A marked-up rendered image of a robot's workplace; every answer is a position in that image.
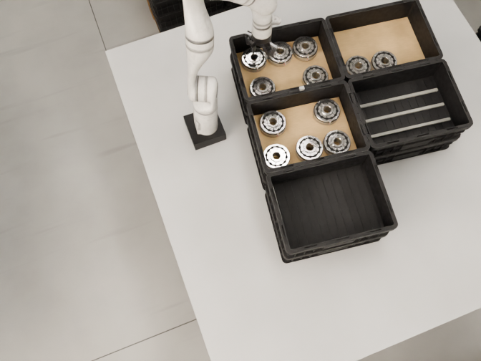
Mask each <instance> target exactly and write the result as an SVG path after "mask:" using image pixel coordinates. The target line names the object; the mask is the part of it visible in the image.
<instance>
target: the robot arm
mask: <svg viewBox="0 0 481 361"><path fill-rule="evenodd" d="M224 1H231V2H233V3H237V4H240V5H244V6H247V7H249V8H250V9H251V11H252V14H253V23H252V32H251V33H250V31H247V32H246V34H245V35H244V36H245V39H246V44H247V45H250V46H251V51H252V53H253V54H254V53H255V51H256V45H257V46H259V47H261V48H263V51H264V52H265V53H266V60H267V59H269V58H270V57H272V56H273V55H274V54H275V52H276V50H277V48H278V44H276V45H275V44H273V43H272V41H271V35H272V26H273V25H279V24H280V23H281V18H280V17H278V16H276V15H273V14H272V13H273V12H274V11H275V10H276V8H277V0H224ZM183 10H184V20H185V46H186V53H187V62H188V84H187V87H188V91H187V92H188V97H189V99H190V100H191V101H193V108H194V110H193V116H194V123H195V127H196V130H197V133H198V134H202V135H212V134H213V133H214V132H215V131H216V130H217V129H218V81H217V79H216V78H215V77H213V76H202V75H197V74H198V71H199V69H200V68H201V67H202V66H203V64H204V63H205V62H206V61H207V60H208V58H209V57H210V56H211V54H212V53H213V50H214V29H213V25H212V22H211V20H210V17H209V14H208V12H207V9H206V7H205V3H204V0H183ZM252 40H253V42H252Z"/></svg>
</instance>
